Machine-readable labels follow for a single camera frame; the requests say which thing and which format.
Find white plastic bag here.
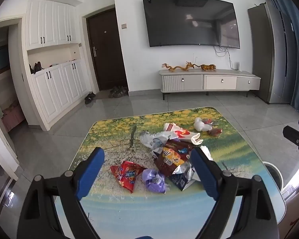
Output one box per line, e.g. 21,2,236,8
194,118,213,132

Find brown snack bag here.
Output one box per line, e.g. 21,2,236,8
154,140,195,178

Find white round bin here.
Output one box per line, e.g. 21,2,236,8
261,161,284,193

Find white television cabinet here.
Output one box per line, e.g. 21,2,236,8
159,68,262,101

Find black handbag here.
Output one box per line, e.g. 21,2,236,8
30,61,42,75

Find pair of black shoes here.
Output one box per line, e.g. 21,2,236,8
84,92,96,105

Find dark brown door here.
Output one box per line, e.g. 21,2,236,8
86,7,129,93

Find blue and white packet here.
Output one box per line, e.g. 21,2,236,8
169,146,213,192

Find clear printed plastic bag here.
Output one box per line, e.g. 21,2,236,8
140,131,178,155

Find pair of brown sandals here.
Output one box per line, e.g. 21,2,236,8
109,86,128,98

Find purple wrapper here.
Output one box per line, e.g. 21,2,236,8
142,168,166,194

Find grey refrigerator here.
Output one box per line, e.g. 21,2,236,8
247,1,299,104

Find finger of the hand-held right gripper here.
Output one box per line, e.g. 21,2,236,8
283,126,299,146

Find small golden dragon figurine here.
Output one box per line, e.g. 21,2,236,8
185,61,202,70

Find white wall cupboard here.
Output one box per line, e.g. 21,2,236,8
26,0,81,51

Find black television cable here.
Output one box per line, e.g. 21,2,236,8
213,45,236,69

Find white and red paper bag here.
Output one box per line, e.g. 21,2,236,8
163,122,201,145

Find long golden dragon figurine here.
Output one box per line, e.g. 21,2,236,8
162,63,190,72

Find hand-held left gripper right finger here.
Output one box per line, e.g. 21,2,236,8
191,147,281,239

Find black wall television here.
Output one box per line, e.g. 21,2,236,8
143,0,241,49

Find red snack bag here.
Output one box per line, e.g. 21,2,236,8
111,160,148,194

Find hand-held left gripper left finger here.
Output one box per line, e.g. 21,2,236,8
16,147,105,239

